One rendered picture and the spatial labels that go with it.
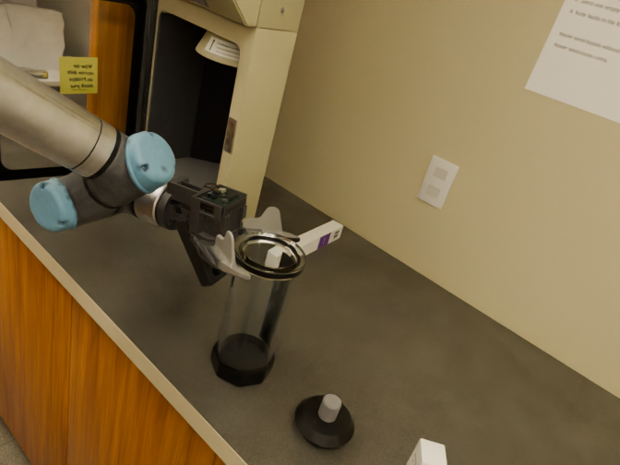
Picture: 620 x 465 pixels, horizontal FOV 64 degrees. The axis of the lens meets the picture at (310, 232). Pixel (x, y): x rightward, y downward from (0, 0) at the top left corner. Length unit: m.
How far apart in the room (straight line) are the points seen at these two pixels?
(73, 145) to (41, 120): 0.04
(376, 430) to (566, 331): 0.55
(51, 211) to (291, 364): 0.45
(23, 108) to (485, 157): 0.90
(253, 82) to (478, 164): 0.53
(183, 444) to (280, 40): 0.74
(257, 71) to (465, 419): 0.73
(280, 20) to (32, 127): 0.52
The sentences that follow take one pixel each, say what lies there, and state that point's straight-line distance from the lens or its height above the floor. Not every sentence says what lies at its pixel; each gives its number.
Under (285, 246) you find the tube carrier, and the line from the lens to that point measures 0.76.
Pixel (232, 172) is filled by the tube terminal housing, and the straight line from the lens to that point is 1.05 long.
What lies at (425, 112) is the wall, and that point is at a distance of 1.24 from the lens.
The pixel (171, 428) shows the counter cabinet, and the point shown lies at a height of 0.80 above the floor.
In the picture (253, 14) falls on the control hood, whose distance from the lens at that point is 0.95.
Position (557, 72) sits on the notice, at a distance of 1.14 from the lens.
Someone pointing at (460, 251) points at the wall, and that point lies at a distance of 1.25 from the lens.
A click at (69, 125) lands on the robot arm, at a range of 0.65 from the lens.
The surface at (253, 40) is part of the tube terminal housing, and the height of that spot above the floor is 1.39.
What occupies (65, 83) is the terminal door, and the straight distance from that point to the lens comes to 1.17.
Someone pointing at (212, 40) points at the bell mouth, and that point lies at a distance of 1.09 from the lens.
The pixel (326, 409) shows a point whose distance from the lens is 0.76.
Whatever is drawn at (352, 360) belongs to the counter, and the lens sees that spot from 0.94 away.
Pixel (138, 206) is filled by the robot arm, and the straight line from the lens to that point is 0.83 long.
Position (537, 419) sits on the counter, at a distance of 1.04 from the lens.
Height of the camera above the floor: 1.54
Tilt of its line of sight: 28 degrees down
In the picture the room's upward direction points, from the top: 17 degrees clockwise
